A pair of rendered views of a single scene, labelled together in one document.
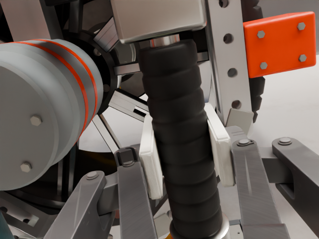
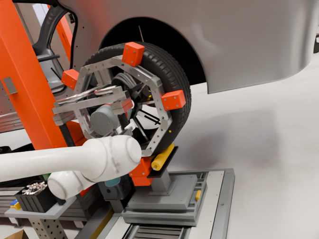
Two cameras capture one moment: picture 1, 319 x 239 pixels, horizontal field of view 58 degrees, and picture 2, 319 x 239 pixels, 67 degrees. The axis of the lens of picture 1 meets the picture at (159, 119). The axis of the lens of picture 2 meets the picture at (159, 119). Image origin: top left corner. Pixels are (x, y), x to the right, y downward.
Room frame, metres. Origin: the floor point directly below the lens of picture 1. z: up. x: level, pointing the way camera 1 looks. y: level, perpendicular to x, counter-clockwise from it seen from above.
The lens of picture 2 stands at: (-0.68, -0.52, 1.12)
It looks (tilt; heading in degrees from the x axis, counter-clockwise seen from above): 17 degrees down; 22
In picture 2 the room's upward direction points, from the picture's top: 17 degrees counter-clockwise
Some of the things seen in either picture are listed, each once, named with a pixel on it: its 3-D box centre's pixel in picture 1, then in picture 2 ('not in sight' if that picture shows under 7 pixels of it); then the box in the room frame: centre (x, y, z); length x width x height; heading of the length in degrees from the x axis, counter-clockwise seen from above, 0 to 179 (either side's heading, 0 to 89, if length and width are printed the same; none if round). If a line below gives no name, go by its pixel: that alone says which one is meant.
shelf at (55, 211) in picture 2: not in sight; (40, 206); (0.21, 0.74, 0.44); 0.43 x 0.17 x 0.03; 86
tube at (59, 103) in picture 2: not in sight; (77, 88); (0.31, 0.25, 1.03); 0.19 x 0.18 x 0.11; 176
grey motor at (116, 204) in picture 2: not in sight; (126, 180); (0.68, 0.44, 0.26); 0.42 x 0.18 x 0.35; 176
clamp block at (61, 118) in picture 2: not in sight; (63, 116); (0.23, 0.32, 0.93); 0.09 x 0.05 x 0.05; 176
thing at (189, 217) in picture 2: not in sight; (165, 199); (0.59, 0.13, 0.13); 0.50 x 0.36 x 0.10; 86
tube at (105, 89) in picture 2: not in sight; (110, 79); (0.29, 0.05, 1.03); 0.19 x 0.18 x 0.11; 176
